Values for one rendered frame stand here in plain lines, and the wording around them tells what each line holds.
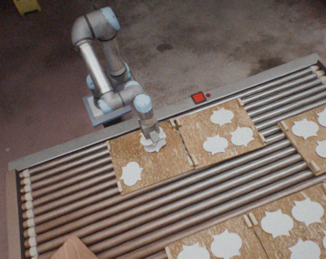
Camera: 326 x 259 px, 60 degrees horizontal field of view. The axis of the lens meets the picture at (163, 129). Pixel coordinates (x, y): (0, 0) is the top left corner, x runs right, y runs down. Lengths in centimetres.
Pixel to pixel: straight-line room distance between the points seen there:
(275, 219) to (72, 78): 275
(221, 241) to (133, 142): 71
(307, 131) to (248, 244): 70
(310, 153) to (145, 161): 87
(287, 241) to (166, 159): 69
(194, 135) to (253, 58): 195
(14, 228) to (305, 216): 141
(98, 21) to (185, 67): 197
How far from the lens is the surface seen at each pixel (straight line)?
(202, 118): 169
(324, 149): 170
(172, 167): 154
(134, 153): 161
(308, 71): 207
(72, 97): 332
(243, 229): 144
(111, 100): 134
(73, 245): 141
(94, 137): 176
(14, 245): 165
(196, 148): 159
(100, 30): 147
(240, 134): 164
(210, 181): 152
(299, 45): 368
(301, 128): 173
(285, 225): 147
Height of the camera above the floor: 232
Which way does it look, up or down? 56 degrees down
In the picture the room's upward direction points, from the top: 11 degrees counter-clockwise
